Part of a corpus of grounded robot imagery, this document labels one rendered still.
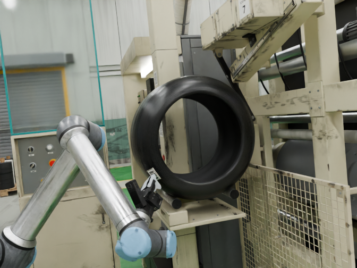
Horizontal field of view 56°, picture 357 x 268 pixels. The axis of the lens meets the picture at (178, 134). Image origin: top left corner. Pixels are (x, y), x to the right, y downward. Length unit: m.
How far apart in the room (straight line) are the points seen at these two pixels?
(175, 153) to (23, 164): 0.95
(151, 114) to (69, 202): 0.98
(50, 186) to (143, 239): 0.58
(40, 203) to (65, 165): 0.19
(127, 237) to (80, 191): 1.16
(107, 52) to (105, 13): 1.19
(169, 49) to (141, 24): 9.26
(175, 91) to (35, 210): 0.77
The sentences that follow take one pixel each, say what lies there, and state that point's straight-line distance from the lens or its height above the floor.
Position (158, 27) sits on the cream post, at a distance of 1.92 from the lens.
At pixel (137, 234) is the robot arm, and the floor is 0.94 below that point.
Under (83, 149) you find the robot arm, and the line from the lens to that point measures 1.27.
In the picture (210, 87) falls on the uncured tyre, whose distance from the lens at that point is 1.53.
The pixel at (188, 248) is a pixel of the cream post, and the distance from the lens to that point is 2.01.
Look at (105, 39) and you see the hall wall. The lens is 10.98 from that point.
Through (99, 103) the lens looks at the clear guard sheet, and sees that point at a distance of 2.20.
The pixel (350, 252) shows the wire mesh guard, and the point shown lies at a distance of 1.34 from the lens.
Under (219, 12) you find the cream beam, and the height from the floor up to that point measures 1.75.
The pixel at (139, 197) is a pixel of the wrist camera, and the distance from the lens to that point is 1.35.
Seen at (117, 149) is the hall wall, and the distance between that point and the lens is 10.63.
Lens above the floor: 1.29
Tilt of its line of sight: 3 degrees down
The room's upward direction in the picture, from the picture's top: 6 degrees counter-clockwise
